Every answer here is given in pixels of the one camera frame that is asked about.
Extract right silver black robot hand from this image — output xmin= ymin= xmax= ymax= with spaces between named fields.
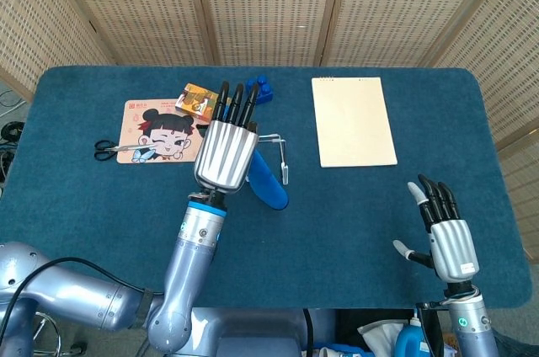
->
xmin=392 ymin=173 xmax=481 ymax=284

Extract teal table cover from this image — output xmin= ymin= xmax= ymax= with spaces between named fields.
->
xmin=0 ymin=65 xmax=532 ymax=310

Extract chrome stool base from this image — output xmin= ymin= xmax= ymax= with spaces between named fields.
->
xmin=33 ymin=310 xmax=88 ymax=357

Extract metal wire rack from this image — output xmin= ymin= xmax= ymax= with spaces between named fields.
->
xmin=256 ymin=132 xmax=291 ymax=185

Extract woven folding screen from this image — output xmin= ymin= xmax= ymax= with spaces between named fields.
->
xmin=0 ymin=0 xmax=539 ymax=152

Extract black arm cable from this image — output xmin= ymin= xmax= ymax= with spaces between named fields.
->
xmin=0 ymin=256 xmax=165 ymax=333
xmin=414 ymin=298 xmax=451 ymax=322

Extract black handled scissors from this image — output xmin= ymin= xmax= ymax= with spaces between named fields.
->
xmin=93 ymin=140 xmax=157 ymax=162

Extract blue-grey robot torso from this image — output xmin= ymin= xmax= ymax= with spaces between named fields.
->
xmin=191 ymin=306 xmax=338 ymax=357

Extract blue plastic bottle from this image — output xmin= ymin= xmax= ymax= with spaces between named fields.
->
xmin=395 ymin=317 xmax=430 ymax=357

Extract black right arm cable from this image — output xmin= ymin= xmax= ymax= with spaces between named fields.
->
xmin=414 ymin=298 xmax=451 ymax=322

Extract blue building block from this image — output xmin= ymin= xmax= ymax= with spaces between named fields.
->
xmin=244 ymin=75 xmax=275 ymax=106

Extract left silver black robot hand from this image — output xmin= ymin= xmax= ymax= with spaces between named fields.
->
xmin=193 ymin=81 xmax=260 ymax=194

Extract grey and blue cloth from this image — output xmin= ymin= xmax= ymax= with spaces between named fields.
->
xmin=245 ymin=148 xmax=291 ymax=211

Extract pale yellow notepad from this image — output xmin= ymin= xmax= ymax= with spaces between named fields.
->
xmin=311 ymin=76 xmax=399 ymax=168

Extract colourful cardboard box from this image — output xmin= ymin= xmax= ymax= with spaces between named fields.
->
xmin=174 ymin=83 xmax=232 ymax=125

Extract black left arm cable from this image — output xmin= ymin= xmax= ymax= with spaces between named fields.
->
xmin=0 ymin=256 xmax=165 ymax=333

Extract white crumpled cloth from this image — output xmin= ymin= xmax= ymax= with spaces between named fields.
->
xmin=357 ymin=318 xmax=409 ymax=349

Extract black hanging cable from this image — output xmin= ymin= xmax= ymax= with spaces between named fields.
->
xmin=303 ymin=308 xmax=315 ymax=357

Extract black floor cables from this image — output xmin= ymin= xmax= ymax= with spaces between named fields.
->
xmin=0 ymin=87 xmax=26 ymax=181

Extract cartoon girl mouse pad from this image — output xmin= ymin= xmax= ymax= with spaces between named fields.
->
xmin=115 ymin=99 xmax=211 ymax=165

